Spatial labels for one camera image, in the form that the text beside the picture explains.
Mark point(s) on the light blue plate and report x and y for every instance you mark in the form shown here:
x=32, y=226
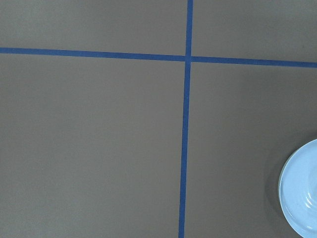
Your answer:
x=297, y=190

